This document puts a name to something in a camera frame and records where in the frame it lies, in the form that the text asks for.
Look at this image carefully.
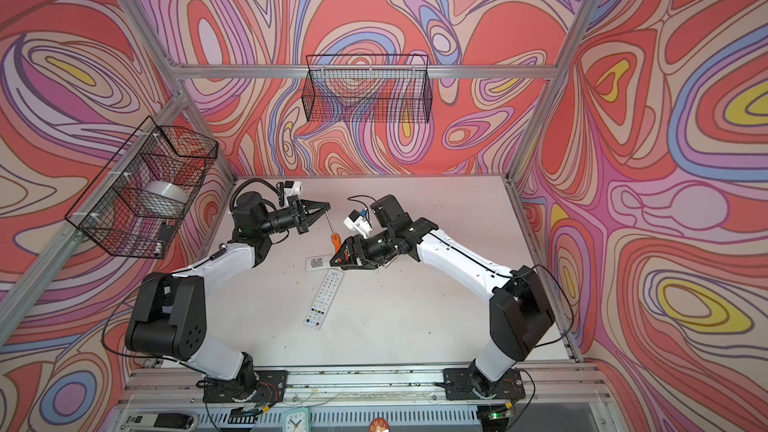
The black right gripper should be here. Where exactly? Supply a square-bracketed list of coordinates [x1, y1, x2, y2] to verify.
[330, 227, 398, 268]

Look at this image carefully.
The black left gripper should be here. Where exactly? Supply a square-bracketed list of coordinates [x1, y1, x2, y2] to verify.
[256, 200, 328, 240]

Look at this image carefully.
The orange handled screwdriver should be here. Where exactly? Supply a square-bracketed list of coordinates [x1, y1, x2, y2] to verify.
[324, 212, 342, 252]

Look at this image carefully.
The white remote control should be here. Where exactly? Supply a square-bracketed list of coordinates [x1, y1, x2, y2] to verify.
[305, 255, 333, 272]

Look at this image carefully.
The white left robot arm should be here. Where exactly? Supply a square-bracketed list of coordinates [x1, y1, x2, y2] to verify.
[125, 192, 331, 381]

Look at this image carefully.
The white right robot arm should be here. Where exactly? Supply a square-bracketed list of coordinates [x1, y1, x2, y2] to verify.
[330, 195, 556, 384]

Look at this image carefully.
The white remote with coloured buttons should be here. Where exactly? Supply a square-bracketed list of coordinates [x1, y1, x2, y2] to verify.
[303, 269, 344, 330]

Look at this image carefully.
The white roll in basket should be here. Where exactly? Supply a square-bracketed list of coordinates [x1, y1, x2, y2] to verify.
[139, 181, 189, 218]

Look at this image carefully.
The small white clock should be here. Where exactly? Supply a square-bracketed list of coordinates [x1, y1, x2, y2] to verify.
[281, 407, 311, 432]

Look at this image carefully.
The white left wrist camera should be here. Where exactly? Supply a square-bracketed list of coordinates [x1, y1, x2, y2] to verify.
[282, 180, 303, 198]

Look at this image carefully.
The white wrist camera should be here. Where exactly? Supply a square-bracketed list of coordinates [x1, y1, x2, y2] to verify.
[343, 209, 373, 239]
[282, 180, 303, 198]

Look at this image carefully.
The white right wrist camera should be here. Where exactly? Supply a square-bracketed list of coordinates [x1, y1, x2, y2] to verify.
[343, 209, 373, 239]

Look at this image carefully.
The black corrugated left cable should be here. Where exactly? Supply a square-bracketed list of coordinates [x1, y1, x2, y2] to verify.
[229, 178, 286, 214]

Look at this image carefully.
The black wire basket back wall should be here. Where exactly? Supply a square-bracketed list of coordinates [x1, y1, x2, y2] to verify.
[301, 52, 433, 125]

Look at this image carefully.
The black wire basket wall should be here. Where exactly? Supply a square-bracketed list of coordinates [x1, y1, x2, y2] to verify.
[65, 118, 219, 259]
[301, 52, 433, 125]

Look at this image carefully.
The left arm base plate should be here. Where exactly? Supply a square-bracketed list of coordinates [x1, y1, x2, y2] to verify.
[196, 369, 288, 406]

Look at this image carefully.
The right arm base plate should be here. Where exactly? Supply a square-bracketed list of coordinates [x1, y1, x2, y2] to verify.
[435, 366, 526, 403]

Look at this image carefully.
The black wire basket left wall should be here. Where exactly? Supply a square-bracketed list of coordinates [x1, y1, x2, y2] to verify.
[65, 118, 219, 259]

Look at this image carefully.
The black white device front rail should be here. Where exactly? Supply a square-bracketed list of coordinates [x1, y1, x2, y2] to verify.
[119, 412, 199, 432]

